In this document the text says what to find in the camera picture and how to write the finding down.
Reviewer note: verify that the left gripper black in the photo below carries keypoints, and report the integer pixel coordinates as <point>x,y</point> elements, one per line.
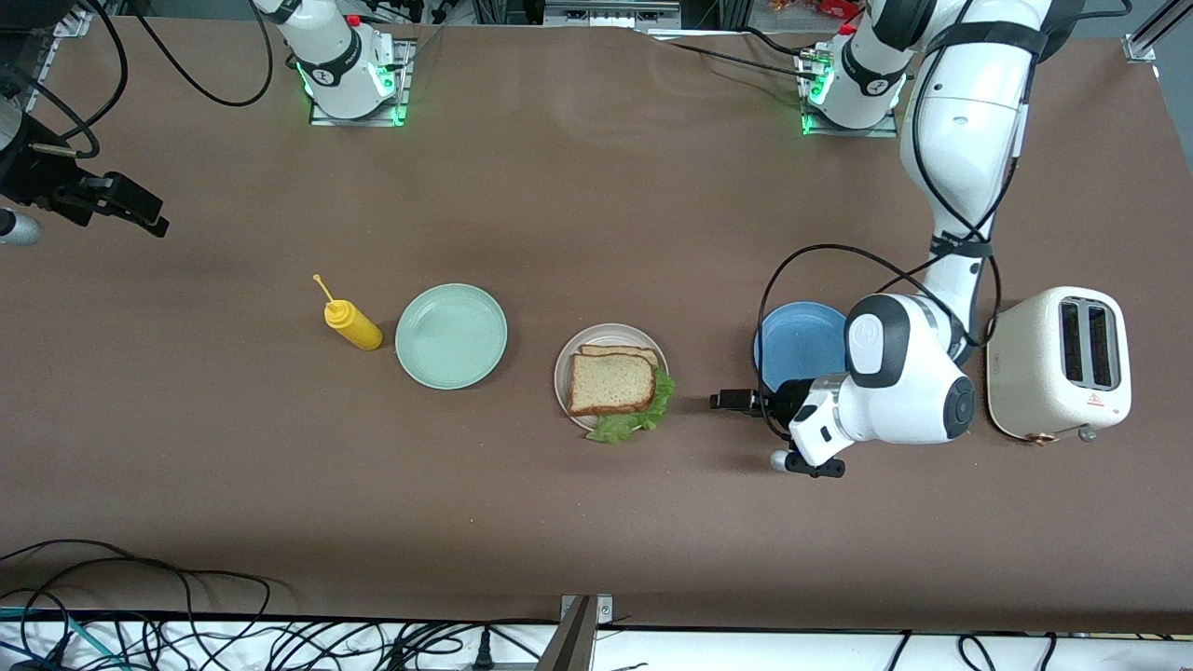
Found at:
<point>790,395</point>

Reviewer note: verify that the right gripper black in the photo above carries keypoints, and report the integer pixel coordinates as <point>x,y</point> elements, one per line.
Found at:
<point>37,183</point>

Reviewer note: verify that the green lettuce leaf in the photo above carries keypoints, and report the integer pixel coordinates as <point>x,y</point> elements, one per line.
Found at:
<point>657,401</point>

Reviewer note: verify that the brown bread slice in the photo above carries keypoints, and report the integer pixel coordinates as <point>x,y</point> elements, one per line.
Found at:
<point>610,384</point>
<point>620,351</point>

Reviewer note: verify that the yellow squeeze mustard bottle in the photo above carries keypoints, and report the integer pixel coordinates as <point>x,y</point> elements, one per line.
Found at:
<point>354,326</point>

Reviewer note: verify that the blue round plate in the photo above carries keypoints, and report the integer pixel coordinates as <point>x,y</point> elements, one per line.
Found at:
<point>802,345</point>

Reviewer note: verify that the beige round plate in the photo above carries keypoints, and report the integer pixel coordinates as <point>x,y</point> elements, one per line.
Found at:
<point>563,373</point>

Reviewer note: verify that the mint green round plate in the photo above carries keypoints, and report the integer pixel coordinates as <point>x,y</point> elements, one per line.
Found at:
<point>451,335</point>

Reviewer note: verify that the white two-slot toaster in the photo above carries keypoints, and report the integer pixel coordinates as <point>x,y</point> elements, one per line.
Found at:
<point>1030,373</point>

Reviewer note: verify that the black power plug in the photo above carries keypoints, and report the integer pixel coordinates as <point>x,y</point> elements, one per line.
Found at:
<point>483,652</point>

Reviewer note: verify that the red objects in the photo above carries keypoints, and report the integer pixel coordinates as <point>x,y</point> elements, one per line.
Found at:
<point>820,7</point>

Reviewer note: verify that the silver equipment box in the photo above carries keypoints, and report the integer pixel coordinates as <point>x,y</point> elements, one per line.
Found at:
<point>610,11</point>

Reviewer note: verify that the aluminium frame rail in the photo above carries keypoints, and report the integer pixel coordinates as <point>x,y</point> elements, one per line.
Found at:
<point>1156,28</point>
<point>70,23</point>

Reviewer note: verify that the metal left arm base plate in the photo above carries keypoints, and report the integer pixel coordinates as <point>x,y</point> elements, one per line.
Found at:
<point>839,132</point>

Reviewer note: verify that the aluminium profile post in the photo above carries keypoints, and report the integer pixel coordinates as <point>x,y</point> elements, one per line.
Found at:
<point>573,638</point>

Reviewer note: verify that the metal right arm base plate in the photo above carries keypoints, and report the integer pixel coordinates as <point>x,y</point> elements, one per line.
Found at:
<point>404,93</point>

